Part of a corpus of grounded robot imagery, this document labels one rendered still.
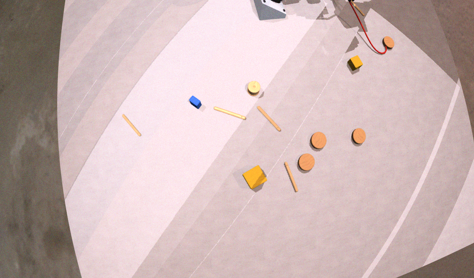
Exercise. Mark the round wooden disc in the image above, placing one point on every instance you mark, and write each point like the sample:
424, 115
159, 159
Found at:
318, 140
306, 162
358, 136

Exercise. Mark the round wooden button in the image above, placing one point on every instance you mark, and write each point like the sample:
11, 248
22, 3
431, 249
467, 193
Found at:
388, 42

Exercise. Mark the blue rectangular block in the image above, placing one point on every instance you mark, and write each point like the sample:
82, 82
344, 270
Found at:
195, 102

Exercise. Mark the orange square block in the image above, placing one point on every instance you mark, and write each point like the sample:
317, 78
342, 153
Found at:
254, 177

